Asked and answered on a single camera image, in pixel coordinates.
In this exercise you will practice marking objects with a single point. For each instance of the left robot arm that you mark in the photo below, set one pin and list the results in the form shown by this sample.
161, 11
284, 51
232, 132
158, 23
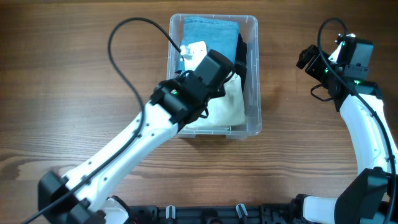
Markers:
84, 194

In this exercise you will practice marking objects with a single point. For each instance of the black garment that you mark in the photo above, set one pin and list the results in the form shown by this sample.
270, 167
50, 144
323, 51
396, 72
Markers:
241, 60

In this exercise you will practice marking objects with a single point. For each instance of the cream white cloth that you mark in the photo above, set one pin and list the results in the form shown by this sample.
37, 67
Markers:
225, 111

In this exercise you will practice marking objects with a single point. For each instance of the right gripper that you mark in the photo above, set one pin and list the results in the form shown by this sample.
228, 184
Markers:
307, 55

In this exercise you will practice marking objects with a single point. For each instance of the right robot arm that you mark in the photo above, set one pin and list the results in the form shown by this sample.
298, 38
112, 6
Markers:
372, 196

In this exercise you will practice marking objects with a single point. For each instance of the clear plastic storage container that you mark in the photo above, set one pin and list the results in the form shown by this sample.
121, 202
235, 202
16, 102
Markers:
249, 29

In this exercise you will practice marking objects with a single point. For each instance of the blue denim jeans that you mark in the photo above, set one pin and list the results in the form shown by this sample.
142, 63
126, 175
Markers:
218, 35

